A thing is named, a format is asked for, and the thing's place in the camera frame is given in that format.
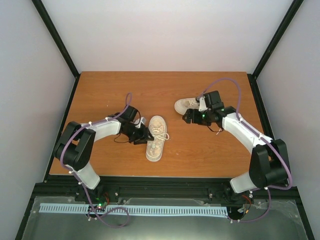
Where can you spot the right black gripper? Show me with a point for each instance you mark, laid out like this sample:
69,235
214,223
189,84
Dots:
189,113

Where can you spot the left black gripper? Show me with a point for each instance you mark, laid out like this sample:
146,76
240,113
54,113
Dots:
143,137

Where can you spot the white lace sneaker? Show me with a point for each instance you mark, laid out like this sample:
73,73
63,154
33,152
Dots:
187,105
159,131

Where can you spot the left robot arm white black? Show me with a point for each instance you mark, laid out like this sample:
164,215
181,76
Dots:
74,147

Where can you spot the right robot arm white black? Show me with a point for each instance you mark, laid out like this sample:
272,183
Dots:
269,163

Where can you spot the green lit circuit board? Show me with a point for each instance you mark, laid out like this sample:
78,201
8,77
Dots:
100,201

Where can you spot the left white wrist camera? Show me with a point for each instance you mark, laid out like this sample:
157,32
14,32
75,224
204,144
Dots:
141,120

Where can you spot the black aluminium frame rail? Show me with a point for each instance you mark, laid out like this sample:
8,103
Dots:
208,190

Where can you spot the light blue cable duct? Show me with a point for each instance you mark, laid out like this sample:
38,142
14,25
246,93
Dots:
140,210

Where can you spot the right black frame post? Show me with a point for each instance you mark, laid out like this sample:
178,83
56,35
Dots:
281,29

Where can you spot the black frame post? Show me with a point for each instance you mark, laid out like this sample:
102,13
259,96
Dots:
281,29
44,15

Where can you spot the left black frame post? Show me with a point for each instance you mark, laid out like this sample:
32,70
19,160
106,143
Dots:
44,15

